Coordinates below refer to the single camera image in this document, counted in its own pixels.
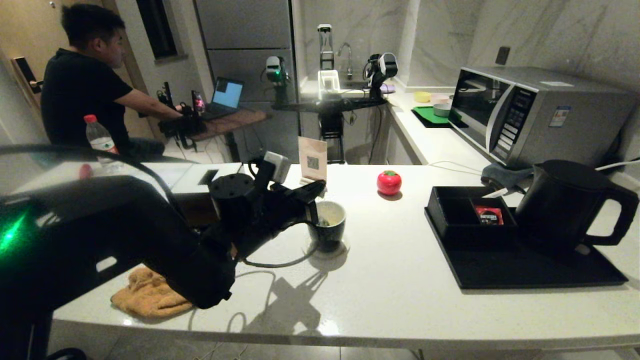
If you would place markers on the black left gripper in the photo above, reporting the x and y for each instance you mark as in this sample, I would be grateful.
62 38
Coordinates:
280 210

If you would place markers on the black electric kettle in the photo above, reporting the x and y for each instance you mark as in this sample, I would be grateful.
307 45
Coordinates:
560 210

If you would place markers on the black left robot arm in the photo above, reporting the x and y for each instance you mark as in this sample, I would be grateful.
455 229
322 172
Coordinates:
100 235

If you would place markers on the black mug white inside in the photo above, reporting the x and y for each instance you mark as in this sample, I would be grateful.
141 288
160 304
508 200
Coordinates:
336 236

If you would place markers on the beige QR code sign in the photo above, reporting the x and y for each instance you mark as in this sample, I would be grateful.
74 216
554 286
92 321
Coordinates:
314 155

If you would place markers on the red tomato toy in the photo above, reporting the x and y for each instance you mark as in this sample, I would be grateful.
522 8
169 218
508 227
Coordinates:
390 182

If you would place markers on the black tissue box white lid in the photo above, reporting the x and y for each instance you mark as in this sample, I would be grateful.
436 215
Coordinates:
230 167

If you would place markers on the white kitchen cabinet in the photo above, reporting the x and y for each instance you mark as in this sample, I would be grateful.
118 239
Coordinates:
400 145

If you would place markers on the brown wooden desk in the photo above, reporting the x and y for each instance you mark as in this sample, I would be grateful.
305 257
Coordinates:
235 121

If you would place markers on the purple plate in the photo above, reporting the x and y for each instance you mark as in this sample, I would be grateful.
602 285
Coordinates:
388 89

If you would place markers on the open black laptop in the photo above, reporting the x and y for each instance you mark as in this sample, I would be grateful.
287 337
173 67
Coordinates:
228 93

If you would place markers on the grey device green light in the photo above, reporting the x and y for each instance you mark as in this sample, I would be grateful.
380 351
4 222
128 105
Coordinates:
274 69

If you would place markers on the green tray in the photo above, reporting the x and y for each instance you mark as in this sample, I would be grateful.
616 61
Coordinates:
426 121

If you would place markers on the black compartment box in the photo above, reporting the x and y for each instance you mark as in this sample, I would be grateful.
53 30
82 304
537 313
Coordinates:
450 230

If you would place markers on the green mat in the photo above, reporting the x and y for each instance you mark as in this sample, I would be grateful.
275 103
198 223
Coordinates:
432 114

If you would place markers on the black teleoperation rig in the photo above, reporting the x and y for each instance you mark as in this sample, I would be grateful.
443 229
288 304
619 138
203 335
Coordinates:
182 125

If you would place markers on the phone with red screen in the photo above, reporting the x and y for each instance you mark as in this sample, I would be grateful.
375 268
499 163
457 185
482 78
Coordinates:
199 101

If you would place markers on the chrome sink faucet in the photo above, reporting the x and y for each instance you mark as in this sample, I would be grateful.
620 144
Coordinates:
347 54

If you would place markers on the yellow bowl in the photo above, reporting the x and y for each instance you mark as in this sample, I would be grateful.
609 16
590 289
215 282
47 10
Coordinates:
423 96

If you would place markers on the tall clear blender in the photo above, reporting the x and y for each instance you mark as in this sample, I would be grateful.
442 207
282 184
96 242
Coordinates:
325 44

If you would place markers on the grey green bowl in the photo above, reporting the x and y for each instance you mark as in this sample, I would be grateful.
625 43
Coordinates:
442 110

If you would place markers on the pink bowl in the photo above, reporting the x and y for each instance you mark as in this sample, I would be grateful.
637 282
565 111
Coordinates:
440 98

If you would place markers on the red coffee sachet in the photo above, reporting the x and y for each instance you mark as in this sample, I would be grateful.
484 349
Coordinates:
489 215

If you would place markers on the grey refrigerator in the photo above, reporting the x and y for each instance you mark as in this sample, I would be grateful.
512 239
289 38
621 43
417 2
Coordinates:
245 29

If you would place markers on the white stick sachet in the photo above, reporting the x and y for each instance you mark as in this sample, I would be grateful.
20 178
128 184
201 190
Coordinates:
497 193

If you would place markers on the orange fluffy towel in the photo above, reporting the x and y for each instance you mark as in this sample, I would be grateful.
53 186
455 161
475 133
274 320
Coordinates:
150 300

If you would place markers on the dark grey cloth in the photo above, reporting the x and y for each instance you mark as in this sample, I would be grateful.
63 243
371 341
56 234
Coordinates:
502 176

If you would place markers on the clear water bottle red cap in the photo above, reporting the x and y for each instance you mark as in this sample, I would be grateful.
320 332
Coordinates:
99 137

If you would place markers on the large black tray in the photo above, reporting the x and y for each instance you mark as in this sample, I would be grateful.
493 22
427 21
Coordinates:
525 272

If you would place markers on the red chili pepper toy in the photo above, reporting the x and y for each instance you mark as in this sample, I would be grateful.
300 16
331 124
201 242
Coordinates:
85 171

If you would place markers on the dark window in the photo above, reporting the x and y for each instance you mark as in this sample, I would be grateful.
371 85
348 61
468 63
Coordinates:
157 26

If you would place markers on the silver microwave oven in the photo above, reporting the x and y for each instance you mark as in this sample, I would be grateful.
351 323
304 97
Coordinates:
550 114

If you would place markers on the man in black shirt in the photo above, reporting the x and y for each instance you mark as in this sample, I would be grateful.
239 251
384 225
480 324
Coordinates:
80 95

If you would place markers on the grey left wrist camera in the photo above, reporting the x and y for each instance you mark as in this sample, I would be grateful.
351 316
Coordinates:
277 167

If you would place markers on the black white camera device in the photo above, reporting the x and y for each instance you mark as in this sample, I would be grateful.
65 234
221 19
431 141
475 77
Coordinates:
386 66

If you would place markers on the dark wall socket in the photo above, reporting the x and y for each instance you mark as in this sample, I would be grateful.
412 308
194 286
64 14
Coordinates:
503 55

